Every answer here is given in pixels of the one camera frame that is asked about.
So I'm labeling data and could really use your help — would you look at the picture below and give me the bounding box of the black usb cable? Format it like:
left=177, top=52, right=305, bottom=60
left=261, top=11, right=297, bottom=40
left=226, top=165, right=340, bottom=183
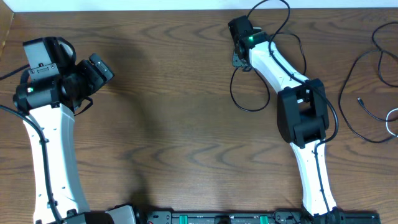
left=229, top=32, right=308, bottom=113

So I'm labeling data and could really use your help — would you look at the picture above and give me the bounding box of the long black cable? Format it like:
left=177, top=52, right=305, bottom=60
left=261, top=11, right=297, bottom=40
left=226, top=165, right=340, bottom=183
left=338, top=21, right=398, bottom=144

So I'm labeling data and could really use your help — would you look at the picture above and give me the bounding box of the white usb cable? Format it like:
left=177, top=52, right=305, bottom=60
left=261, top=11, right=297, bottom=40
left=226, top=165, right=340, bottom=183
left=385, top=107, right=398, bottom=138

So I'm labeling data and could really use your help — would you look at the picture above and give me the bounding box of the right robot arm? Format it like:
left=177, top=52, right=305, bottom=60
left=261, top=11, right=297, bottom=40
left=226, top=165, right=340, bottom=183
left=228, top=16, right=336, bottom=219

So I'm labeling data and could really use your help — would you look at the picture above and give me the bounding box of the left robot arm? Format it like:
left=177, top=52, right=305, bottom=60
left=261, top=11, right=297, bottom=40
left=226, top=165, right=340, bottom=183
left=13, top=37, right=137, bottom=223

